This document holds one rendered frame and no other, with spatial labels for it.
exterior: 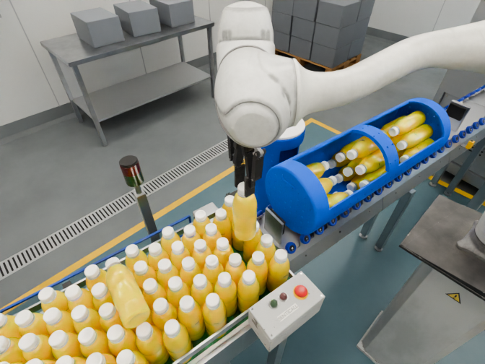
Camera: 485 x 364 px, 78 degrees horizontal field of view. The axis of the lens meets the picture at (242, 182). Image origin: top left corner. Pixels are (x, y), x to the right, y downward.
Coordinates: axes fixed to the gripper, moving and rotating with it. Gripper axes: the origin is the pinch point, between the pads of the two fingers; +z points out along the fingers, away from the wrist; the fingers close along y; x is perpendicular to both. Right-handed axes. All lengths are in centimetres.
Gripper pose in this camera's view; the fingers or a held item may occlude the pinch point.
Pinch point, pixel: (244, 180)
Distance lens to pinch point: 79.5
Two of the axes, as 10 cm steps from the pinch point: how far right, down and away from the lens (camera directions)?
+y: -5.8, -5.6, 5.9
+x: -8.2, 4.0, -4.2
